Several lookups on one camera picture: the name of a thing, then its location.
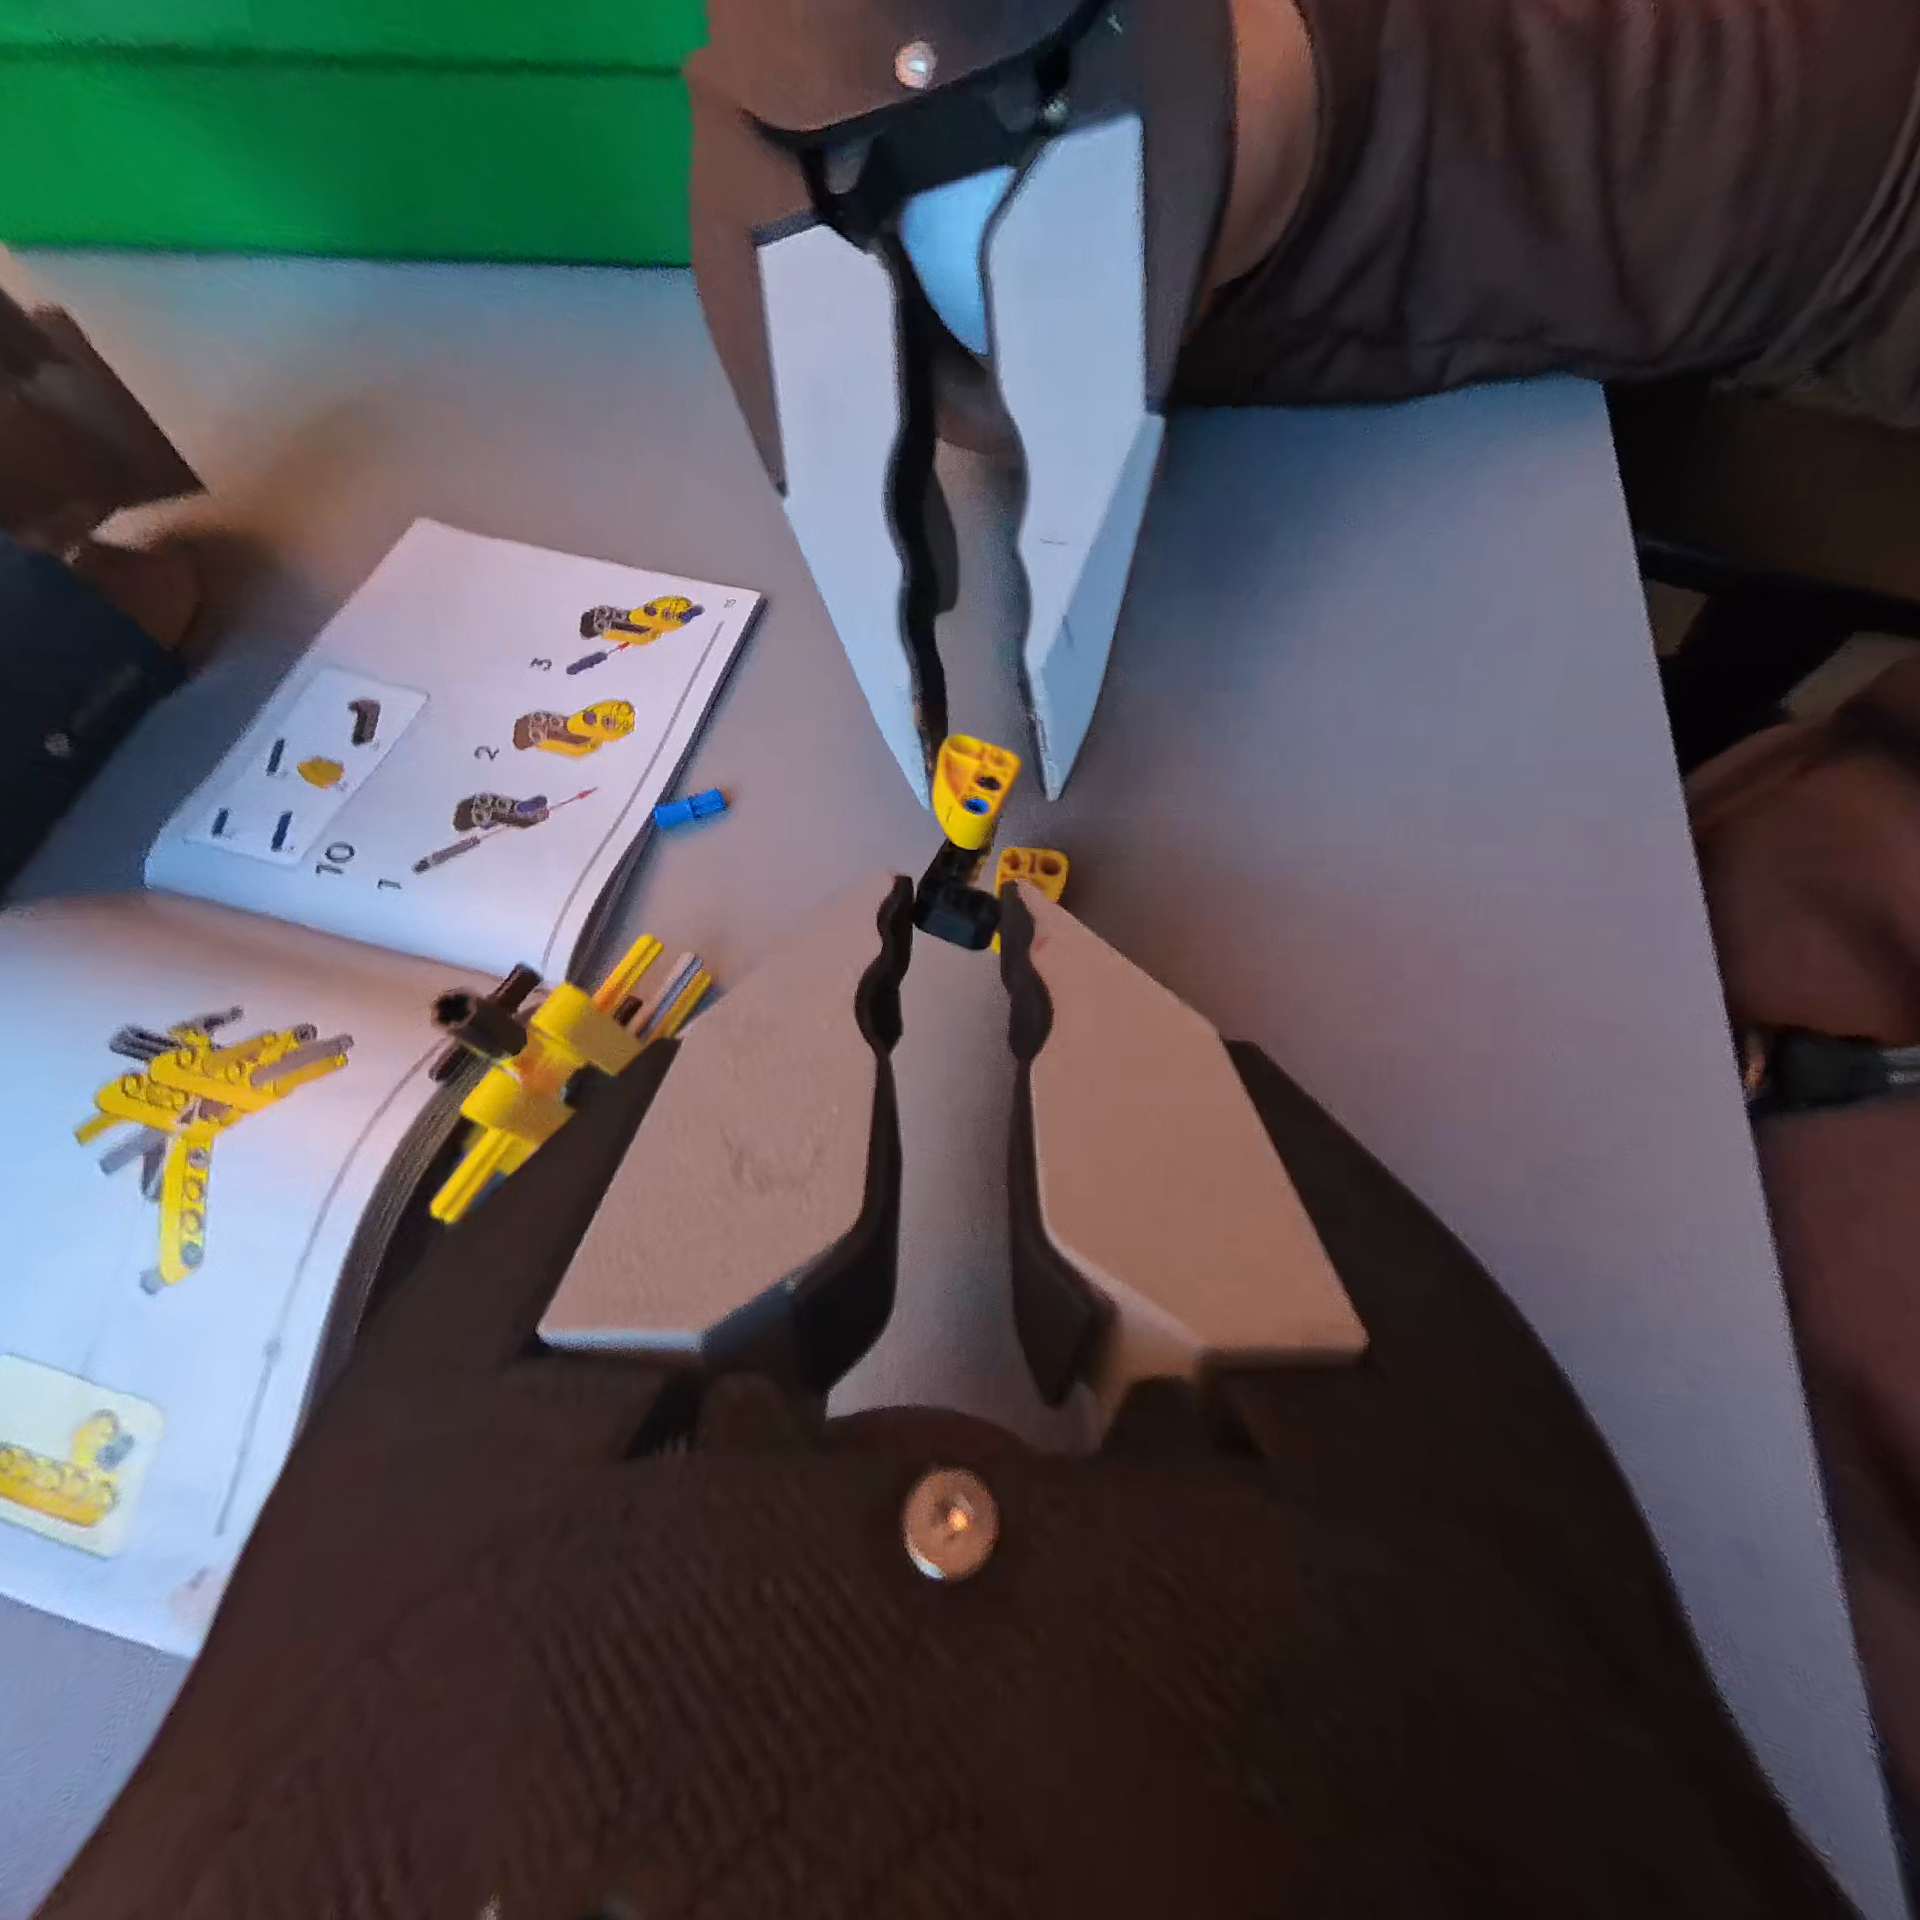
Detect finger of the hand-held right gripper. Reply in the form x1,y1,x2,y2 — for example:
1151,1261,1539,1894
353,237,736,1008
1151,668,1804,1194
755,211,962,812
978,108,1169,805

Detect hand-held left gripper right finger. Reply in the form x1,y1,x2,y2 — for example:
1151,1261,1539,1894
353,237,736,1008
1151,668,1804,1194
995,882,1369,1413

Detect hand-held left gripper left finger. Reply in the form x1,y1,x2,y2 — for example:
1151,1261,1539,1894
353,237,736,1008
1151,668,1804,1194
538,874,918,1419

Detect black lego connector piece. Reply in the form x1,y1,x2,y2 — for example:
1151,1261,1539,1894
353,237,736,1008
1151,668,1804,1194
913,838,1003,952

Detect yellow curved lego piece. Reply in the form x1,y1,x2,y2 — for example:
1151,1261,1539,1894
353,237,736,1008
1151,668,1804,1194
930,737,1024,849

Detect person's right forearm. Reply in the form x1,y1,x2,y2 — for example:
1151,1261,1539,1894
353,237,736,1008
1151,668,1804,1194
1208,0,1326,302

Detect yellow and black lego assembly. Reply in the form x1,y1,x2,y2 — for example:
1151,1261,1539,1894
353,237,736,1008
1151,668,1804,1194
427,932,714,1230

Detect lego instruction booklet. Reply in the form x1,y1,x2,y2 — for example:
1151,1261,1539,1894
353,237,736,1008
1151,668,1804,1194
0,517,768,1660

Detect green backdrop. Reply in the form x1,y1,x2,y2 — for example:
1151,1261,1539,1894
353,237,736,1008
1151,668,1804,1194
0,0,714,270

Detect person's brown shirt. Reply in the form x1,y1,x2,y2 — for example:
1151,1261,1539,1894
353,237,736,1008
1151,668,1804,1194
1171,0,1920,437

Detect black and silver lever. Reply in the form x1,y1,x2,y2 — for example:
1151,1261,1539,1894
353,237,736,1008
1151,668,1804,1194
1739,1027,1920,1115

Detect dark chair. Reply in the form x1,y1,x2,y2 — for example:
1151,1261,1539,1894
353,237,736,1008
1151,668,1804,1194
1606,374,1920,769

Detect person's legs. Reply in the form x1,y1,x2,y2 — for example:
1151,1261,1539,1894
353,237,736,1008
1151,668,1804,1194
1688,705,1920,1864

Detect brown cardboard box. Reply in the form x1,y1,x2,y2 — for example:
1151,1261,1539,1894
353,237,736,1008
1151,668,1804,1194
0,248,209,646

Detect dark pouch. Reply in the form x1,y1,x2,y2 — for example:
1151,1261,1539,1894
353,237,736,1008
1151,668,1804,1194
0,533,191,894

